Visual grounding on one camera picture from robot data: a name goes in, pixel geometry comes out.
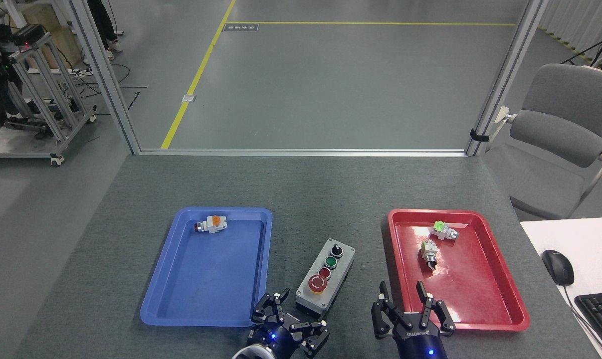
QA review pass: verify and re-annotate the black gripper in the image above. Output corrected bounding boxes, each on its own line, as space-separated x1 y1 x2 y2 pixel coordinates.
371 281 456 359
245 288 331 359

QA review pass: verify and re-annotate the grey control box with buttons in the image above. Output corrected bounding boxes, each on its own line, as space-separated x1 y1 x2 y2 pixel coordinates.
295 238 356 316

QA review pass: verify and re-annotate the cardboard box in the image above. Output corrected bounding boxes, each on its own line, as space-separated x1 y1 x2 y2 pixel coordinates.
20 3 83 71

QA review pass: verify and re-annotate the red plastic tray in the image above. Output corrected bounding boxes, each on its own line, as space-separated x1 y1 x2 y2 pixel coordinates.
387 208 531 332

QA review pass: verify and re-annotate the blue plastic tray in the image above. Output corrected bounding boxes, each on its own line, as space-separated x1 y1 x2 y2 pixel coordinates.
140 207 273 328

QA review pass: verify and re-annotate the black computer mouse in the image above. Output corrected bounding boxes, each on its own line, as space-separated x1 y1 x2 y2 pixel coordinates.
541 249 575 287

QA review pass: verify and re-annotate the white desk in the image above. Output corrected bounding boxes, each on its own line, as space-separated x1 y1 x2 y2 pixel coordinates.
519 217 602 359

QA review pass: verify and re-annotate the grey office chair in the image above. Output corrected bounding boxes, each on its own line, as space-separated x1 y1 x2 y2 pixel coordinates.
483 63 602 221

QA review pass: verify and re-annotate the black tripod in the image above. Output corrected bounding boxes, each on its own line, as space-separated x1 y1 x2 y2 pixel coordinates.
560 18 602 69

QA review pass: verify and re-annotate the person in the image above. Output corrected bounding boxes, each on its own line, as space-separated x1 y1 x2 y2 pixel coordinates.
85 0 124 62

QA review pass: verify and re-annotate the black selector switch part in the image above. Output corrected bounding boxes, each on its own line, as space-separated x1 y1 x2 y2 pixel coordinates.
419 240 440 273

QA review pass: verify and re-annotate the green push button switch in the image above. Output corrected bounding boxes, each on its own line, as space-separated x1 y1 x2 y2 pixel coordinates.
429 221 459 242

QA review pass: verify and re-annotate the push button switch orange block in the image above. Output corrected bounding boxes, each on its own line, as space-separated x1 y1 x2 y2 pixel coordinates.
194 215 228 235

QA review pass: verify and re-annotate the black mouse cable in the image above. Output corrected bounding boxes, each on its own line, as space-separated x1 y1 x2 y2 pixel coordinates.
562 284 602 359

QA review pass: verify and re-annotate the silver aluminium rail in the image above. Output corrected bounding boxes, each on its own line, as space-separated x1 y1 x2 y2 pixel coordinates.
139 148 469 158

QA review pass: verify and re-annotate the silver aluminium post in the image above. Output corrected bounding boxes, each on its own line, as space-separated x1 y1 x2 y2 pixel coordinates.
69 0 143 156
464 0 549 158

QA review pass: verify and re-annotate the aluminium frame cart on wheels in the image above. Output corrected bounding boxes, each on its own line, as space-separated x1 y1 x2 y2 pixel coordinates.
0 30 97 168

